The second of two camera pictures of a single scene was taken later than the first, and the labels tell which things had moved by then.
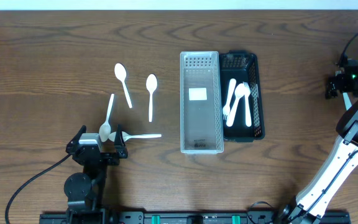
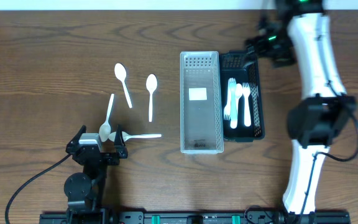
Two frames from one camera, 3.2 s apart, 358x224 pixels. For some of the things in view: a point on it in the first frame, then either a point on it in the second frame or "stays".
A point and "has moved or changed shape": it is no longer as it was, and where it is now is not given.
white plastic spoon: (240, 90) has moved or changed shape
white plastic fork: (226, 108) stays
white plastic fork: (347, 102) has moved or changed shape
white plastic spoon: (120, 72) stays
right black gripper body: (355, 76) -> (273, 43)
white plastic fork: (248, 117) stays
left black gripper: (103, 155) stays
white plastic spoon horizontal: (126, 137) stays
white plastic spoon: (151, 84) stays
